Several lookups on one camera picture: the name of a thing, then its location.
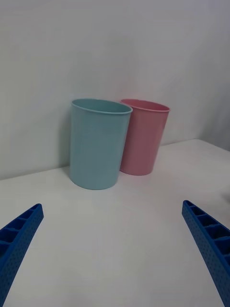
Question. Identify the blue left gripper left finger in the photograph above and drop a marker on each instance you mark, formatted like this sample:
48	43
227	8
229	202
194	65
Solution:
16	242

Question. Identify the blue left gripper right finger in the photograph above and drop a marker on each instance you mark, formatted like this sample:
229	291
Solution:
210	249

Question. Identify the pale blue plastic bin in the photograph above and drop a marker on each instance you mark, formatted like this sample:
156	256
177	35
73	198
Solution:
98	146

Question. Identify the pink plastic bin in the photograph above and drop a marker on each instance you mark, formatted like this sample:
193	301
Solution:
143	141

